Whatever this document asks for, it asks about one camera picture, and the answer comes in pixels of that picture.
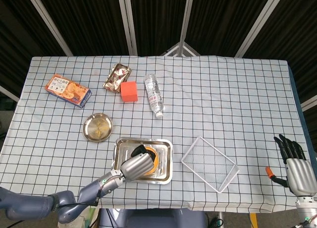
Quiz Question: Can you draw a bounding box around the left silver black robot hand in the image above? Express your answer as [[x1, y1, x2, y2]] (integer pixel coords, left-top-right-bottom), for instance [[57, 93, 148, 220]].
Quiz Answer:
[[120, 143, 159, 181]]

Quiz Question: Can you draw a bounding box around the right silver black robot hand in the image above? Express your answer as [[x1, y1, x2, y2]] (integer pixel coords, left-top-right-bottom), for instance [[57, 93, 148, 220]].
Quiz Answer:
[[265, 133, 317, 197]]

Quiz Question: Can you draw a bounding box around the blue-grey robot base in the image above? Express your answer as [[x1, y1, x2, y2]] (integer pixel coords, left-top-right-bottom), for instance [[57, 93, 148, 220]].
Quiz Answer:
[[99, 208, 208, 228]]

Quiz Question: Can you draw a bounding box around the rectangular steel tray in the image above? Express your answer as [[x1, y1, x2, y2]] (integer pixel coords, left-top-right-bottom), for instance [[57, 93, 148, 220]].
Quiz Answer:
[[110, 137, 173, 185]]

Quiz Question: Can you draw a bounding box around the round steel plate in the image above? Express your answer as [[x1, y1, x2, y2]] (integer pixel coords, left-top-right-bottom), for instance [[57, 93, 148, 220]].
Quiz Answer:
[[82, 113, 113, 142]]

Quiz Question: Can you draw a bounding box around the clear plastic water bottle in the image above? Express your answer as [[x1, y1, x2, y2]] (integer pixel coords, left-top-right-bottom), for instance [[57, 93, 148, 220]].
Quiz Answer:
[[144, 73, 165, 119]]

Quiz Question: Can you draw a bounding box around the orange cube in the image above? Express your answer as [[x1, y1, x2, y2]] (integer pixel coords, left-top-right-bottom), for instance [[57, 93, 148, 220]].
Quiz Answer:
[[120, 81, 138, 103]]

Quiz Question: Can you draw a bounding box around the gold foil snack packet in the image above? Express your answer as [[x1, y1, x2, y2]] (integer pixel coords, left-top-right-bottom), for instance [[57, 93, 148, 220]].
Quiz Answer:
[[103, 63, 132, 94]]

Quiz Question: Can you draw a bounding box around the orange blue cookie box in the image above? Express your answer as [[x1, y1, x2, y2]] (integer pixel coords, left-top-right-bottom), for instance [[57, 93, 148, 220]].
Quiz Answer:
[[44, 73, 93, 109]]

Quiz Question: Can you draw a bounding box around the blue checked tablecloth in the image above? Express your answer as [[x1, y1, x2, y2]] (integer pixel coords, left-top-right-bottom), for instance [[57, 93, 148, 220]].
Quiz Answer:
[[0, 56, 314, 214]]

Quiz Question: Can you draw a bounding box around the white triangular screen foot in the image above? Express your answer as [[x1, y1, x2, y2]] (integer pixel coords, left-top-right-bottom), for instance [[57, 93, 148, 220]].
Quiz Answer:
[[160, 41, 200, 57]]

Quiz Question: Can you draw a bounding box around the black pleated screen fabric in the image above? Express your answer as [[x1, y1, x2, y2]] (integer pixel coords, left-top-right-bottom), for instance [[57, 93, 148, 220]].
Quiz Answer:
[[0, 0, 317, 129]]

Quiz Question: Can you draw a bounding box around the white wire mesh basket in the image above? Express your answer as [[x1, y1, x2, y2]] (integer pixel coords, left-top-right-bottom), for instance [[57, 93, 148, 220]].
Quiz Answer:
[[181, 136, 240, 194]]

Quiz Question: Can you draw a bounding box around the white screen frame post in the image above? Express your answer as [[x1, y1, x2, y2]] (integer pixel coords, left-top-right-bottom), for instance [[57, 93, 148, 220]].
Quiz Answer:
[[117, 0, 138, 57], [24, 0, 74, 57], [177, 0, 196, 57], [235, 0, 283, 58]]

